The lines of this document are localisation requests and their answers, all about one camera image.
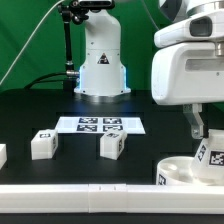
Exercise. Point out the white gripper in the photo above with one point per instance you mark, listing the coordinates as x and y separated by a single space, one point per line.
188 73

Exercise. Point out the white round stool seat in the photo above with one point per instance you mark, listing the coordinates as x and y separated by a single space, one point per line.
188 171

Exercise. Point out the paper sheet with fiducial tags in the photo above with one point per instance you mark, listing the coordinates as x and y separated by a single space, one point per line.
132 125

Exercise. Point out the white U-shaped obstacle wall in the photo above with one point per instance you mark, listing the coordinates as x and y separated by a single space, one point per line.
121 198

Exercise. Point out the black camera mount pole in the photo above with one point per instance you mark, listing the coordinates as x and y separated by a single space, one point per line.
72 12

